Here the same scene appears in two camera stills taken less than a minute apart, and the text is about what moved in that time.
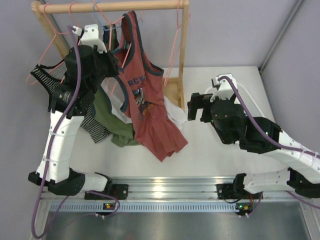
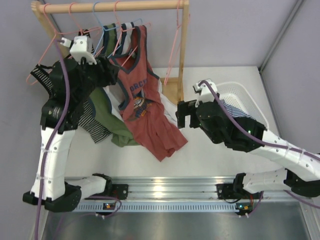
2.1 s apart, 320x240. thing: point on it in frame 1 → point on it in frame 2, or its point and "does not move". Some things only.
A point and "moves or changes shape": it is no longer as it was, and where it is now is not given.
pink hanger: (111, 24) → (125, 30)
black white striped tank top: (51, 76) does not move
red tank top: (155, 132) moves or changes shape
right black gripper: (199, 101) → (185, 109)
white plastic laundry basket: (253, 107) does not move
